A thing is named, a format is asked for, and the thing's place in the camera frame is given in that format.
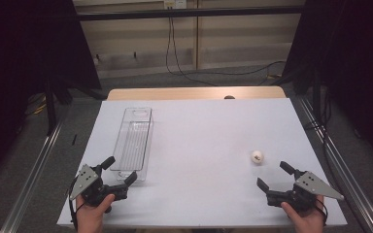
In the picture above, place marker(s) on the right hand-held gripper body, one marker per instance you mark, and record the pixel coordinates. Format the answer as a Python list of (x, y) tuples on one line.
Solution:
[(304, 197)]

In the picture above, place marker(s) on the white table board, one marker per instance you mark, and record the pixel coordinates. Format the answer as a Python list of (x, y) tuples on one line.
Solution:
[(200, 145)]

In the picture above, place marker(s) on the black horizontal bar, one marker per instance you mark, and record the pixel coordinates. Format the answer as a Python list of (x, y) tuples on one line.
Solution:
[(191, 13)]

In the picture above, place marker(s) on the clear plastic container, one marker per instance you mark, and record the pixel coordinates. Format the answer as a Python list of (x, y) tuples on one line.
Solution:
[(132, 142)]

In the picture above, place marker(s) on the small black floor piece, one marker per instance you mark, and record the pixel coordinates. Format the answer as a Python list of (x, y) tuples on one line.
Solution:
[(74, 139)]

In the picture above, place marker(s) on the person's right hand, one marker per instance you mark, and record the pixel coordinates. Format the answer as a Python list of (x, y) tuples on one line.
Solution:
[(307, 221)]

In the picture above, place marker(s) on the white wall outlet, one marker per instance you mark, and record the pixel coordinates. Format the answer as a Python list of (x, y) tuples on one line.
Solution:
[(175, 4)]

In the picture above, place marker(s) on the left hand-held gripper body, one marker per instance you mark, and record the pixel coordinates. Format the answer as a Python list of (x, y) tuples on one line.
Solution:
[(92, 191)]

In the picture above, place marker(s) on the black curtain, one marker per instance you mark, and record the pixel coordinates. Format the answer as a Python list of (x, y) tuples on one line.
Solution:
[(19, 64), (353, 64)]

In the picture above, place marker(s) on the person's left hand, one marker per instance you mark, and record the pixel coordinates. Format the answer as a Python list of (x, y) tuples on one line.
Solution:
[(92, 216)]

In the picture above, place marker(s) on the metal floor rail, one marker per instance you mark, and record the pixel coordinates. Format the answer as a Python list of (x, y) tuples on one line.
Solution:
[(346, 174), (29, 181)]

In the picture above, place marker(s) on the wooden table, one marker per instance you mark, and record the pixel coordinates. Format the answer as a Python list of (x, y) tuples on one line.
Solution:
[(175, 93)]

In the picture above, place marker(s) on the black stand leg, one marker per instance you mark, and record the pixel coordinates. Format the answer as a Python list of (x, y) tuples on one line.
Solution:
[(51, 110)]

